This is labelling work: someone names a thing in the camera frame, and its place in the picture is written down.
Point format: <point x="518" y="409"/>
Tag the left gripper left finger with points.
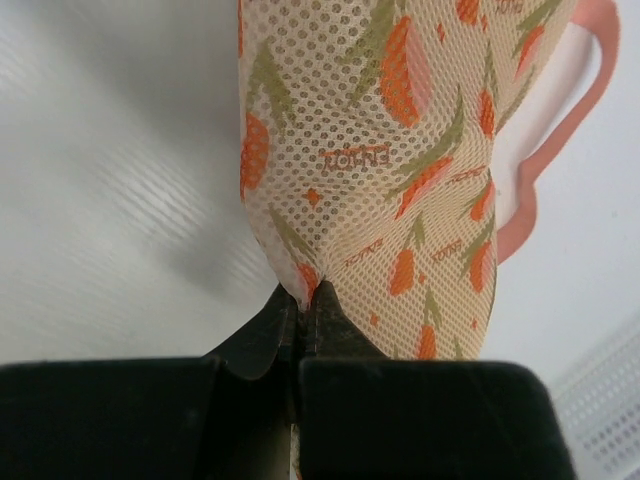
<point x="247" y="433"/>

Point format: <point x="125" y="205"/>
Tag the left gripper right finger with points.
<point x="326" y="331"/>

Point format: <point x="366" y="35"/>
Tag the floral mesh laundry bag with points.
<point x="368" y="135"/>

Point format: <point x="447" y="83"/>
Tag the white plastic basket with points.
<point x="597" y="404"/>

